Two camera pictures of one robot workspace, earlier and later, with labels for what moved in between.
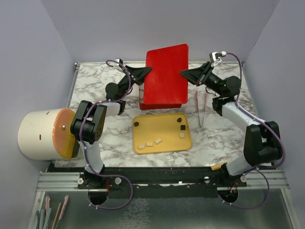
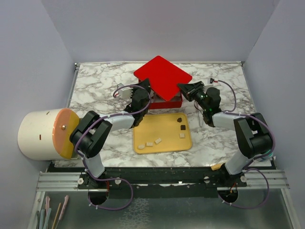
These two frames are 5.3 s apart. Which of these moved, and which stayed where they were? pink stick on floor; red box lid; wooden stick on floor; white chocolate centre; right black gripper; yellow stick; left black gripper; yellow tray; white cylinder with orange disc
Moved: right black gripper; red box lid; left black gripper
Stayed: yellow stick; yellow tray; wooden stick on floor; pink stick on floor; white cylinder with orange disc; white chocolate centre
